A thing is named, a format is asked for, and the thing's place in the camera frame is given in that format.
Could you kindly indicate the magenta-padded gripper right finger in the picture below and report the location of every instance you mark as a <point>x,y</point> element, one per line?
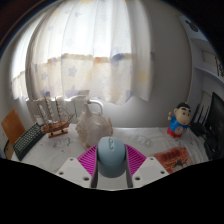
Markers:
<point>146,168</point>

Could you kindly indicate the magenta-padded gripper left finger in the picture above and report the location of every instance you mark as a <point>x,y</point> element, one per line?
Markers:
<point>75,168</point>

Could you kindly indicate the light blue computer mouse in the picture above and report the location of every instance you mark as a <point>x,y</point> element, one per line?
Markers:
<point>111,158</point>

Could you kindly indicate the red printed mouse pad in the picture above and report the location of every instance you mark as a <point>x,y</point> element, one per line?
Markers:
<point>175,159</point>

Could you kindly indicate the white printed tablecloth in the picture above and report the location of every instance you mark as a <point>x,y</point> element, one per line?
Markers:
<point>146,140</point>

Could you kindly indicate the wooden model sailing ship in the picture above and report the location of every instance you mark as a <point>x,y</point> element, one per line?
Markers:
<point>55,126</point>

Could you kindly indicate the black keyboard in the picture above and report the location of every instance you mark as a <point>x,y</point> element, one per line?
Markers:
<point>27,140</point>

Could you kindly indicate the cartoon boy figurine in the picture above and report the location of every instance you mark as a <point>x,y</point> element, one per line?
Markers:
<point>178,121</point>

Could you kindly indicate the black router with antennas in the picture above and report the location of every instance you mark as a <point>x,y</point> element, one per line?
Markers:
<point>198,128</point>

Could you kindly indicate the orange wooden chair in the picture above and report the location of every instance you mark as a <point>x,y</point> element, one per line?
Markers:
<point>11,128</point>

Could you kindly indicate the black monitor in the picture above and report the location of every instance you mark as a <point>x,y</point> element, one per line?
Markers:
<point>217,126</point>

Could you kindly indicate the white star-print curtain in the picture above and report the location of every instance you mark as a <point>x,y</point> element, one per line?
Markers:
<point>86,50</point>

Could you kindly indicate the white shelf unit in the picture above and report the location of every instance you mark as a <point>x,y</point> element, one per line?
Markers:
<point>203,56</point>

